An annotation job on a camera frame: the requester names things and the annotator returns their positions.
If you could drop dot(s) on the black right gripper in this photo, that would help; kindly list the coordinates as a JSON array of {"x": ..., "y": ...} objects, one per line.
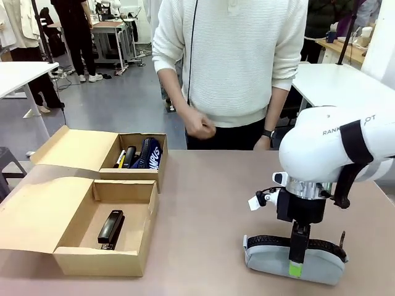
[{"x": 304, "y": 209}]

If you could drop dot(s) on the grey pencil case black zipper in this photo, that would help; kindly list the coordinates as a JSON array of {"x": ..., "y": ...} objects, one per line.
[{"x": 271, "y": 262}]

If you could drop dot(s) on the black stapler with white label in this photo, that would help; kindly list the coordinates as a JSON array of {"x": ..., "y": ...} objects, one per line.
[{"x": 111, "y": 228}]

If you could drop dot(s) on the person's right forearm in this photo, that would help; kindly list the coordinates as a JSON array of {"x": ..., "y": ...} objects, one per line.
[{"x": 172, "y": 89}]

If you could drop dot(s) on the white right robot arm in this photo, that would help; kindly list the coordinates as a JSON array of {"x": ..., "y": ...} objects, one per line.
[{"x": 308, "y": 148}]

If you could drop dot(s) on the person's left forearm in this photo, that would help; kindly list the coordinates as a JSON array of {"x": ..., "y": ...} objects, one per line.
[{"x": 275, "y": 108}]

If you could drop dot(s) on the brown cardboard box with lid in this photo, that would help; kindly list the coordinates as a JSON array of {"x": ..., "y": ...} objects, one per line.
[
  {"x": 80, "y": 148},
  {"x": 46, "y": 216}
]

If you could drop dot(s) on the person's left hand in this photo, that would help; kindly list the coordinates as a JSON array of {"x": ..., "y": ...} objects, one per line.
[{"x": 263, "y": 145}]

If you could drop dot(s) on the person's right hand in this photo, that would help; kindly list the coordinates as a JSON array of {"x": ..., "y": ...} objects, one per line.
[{"x": 199, "y": 124}]

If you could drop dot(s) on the black wristwatch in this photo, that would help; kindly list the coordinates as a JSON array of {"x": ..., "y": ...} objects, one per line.
[{"x": 269, "y": 133}]

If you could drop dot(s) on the person's black trousers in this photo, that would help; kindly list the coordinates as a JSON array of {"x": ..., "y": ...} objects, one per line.
[{"x": 234, "y": 137}]

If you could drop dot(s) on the white table with dark underside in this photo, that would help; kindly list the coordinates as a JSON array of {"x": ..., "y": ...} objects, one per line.
[{"x": 333, "y": 83}]

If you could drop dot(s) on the navy pencil case white print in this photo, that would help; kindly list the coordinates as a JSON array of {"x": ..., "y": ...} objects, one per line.
[{"x": 151, "y": 154}]

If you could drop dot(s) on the yellow pen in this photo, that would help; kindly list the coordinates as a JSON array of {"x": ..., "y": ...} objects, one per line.
[{"x": 122, "y": 161}]

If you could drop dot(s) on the person in white sweater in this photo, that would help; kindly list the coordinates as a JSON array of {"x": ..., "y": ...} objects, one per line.
[{"x": 234, "y": 61}]

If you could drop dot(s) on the white pen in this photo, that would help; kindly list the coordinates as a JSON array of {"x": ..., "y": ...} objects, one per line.
[{"x": 121, "y": 155}]

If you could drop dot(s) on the wooden workbench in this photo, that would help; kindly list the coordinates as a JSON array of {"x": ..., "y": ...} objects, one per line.
[{"x": 345, "y": 49}]

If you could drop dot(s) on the dark blue mug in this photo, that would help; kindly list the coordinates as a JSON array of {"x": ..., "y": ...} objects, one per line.
[{"x": 331, "y": 37}]

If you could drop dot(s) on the thin black stand pole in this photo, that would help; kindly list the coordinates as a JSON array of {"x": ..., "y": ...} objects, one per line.
[{"x": 348, "y": 31}]

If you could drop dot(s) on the bystander in dark jacket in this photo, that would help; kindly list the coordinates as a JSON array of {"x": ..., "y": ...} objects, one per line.
[{"x": 321, "y": 21}]

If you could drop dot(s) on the grey metal workbench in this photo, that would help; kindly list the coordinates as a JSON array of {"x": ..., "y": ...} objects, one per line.
[{"x": 111, "y": 40}]

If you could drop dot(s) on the dark grey stool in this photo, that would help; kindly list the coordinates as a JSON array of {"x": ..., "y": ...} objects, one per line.
[{"x": 9, "y": 172}]

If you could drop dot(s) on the bystander in black clothes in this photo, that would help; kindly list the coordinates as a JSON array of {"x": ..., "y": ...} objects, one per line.
[{"x": 75, "y": 37}]

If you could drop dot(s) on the white table with white leg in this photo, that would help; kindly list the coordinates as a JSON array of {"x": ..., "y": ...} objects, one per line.
[{"x": 21, "y": 75}]

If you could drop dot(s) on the black tripod pole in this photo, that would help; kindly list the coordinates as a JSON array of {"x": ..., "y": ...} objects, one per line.
[{"x": 43, "y": 37}]

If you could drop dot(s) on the hanging cream white coat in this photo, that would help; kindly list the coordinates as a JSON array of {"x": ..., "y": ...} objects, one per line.
[{"x": 18, "y": 21}]

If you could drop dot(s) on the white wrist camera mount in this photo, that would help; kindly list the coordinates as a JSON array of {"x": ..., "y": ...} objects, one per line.
[{"x": 256, "y": 202}]

